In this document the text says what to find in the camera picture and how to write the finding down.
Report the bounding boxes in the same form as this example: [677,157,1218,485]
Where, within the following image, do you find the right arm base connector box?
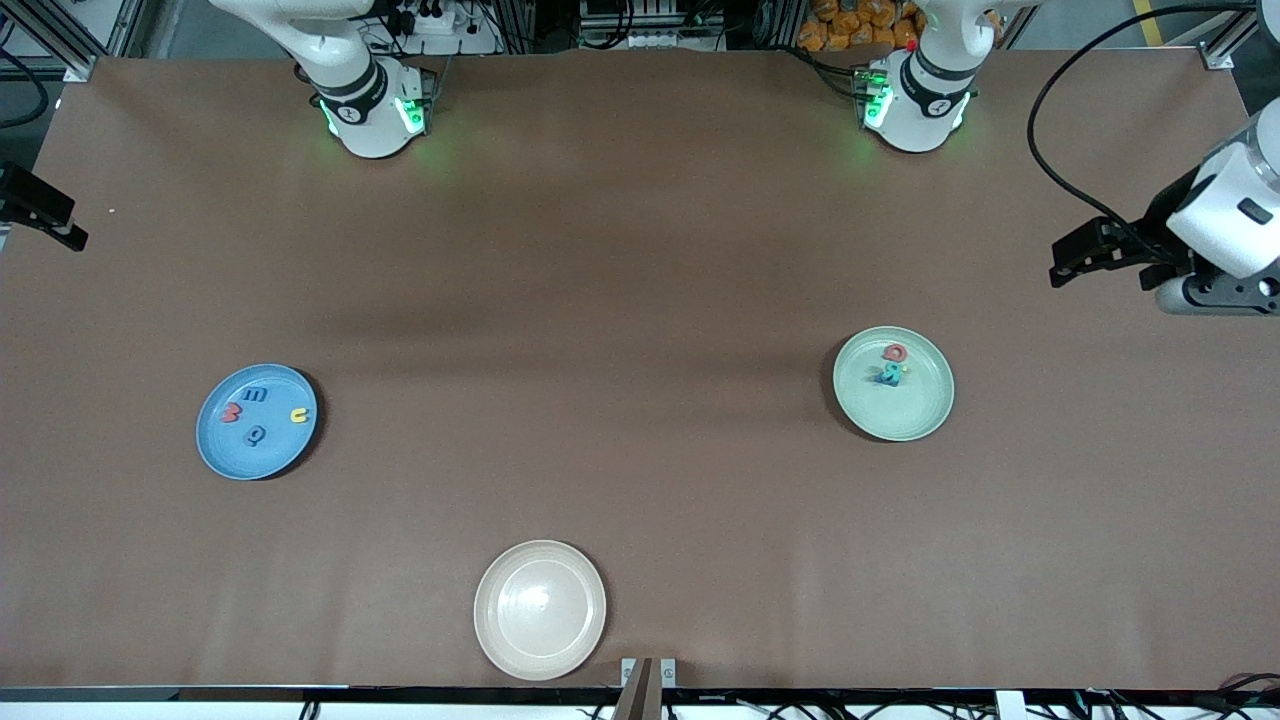
[395,68,438,137]

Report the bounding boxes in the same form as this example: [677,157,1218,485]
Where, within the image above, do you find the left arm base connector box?
[855,62,894,129]

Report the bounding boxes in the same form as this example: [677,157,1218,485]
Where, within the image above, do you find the green round plate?
[833,327,956,442]

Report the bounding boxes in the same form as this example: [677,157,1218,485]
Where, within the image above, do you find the pile of orange items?
[797,0,926,53]

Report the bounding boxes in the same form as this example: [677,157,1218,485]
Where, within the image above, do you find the blue round plate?
[196,363,319,481]

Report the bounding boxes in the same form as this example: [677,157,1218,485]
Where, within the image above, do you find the white power strip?
[385,0,471,36]

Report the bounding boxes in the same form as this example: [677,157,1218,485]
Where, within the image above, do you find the black equipment rack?
[578,0,729,51]

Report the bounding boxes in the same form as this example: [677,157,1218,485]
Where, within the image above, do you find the beige round plate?
[473,540,608,682]

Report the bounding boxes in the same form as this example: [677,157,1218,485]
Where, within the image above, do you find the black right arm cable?
[0,45,51,131]

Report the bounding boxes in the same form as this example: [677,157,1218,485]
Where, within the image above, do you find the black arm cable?
[1026,2,1263,263]
[0,45,51,131]

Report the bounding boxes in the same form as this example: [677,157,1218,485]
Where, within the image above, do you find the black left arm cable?
[1026,2,1263,263]

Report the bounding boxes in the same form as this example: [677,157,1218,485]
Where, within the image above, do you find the aluminium frame profile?
[1200,10,1261,73]
[0,0,141,81]

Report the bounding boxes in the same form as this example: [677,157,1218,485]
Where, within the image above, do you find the black cable bundle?
[1205,672,1280,716]

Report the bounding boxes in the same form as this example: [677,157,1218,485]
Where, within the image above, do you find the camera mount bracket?
[612,657,679,720]

